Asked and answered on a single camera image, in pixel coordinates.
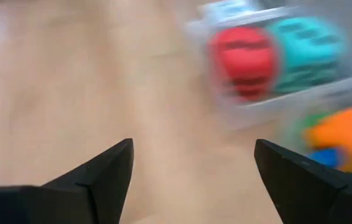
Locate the narrow clear plastic bin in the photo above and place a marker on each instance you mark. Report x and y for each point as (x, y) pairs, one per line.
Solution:
(213, 21)
(288, 105)

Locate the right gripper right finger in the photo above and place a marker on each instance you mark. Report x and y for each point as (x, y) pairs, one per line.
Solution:
(294, 186)

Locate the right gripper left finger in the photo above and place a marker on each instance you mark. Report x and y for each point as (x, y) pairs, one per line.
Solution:
(110, 174)

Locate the orange toy block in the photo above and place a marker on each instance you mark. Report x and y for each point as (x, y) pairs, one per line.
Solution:
(347, 133)

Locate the small blue toy block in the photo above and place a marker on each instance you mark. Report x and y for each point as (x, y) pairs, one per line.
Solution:
(326, 157)

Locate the green toy block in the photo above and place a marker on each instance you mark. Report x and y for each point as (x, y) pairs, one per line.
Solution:
(311, 121)

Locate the red foam die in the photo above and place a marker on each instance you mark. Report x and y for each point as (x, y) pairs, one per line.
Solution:
(244, 62)

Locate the teal foam die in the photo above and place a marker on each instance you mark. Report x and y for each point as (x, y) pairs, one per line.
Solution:
(309, 46)

